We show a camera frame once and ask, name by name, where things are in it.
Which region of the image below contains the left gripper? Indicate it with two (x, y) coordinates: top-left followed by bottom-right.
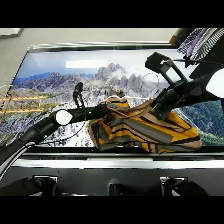
(83, 103), (111, 122)

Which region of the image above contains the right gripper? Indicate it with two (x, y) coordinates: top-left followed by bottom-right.
(150, 85), (188, 120)

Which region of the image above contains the yellow grey striped shirt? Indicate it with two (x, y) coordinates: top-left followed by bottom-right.
(87, 94), (203, 155)

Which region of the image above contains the purple striped garment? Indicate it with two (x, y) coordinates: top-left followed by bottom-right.
(177, 28), (208, 58)

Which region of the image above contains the black white striped garment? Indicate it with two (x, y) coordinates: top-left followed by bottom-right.
(189, 28), (224, 63)

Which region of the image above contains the black cable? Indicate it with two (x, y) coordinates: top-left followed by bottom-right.
(34, 122), (88, 147)

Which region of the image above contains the silver frame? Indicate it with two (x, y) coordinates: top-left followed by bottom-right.
(0, 151), (224, 197)

